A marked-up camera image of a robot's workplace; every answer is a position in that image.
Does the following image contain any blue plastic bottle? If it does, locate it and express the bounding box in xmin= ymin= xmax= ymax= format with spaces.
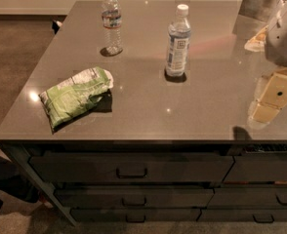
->
xmin=165 ymin=4 xmax=191 ymax=77

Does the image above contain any clear water bottle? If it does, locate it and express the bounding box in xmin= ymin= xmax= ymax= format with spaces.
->
xmin=101 ymin=0 xmax=123 ymax=57

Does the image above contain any green chip bag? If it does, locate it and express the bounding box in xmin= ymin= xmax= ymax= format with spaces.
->
xmin=39 ymin=66 xmax=113 ymax=130

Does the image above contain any top left drawer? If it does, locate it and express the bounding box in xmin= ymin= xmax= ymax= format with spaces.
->
xmin=29 ymin=153 xmax=233 ymax=183

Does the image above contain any drawer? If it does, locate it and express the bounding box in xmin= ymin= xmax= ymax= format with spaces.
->
xmin=55 ymin=186 xmax=214 ymax=209
xmin=70 ymin=209 xmax=201 ymax=223
xmin=29 ymin=153 xmax=233 ymax=183
xmin=207 ymin=187 xmax=287 ymax=210
xmin=225 ymin=153 xmax=287 ymax=182
xmin=198 ymin=210 xmax=287 ymax=223

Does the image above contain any bottom left drawer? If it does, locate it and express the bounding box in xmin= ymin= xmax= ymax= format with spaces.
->
xmin=70 ymin=209 xmax=201 ymax=223

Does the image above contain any middle left drawer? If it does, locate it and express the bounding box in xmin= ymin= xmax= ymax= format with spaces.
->
xmin=55 ymin=186 xmax=214 ymax=209

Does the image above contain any middle right drawer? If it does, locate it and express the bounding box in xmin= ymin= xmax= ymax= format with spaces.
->
xmin=207 ymin=187 xmax=287 ymax=210

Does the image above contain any top right drawer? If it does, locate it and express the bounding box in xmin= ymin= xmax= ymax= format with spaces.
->
xmin=225 ymin=153 xmax=287 ymax=182

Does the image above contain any bottom right drawer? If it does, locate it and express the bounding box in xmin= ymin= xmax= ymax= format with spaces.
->
xmin=198 ymin=210 xmax=287 ymax=223

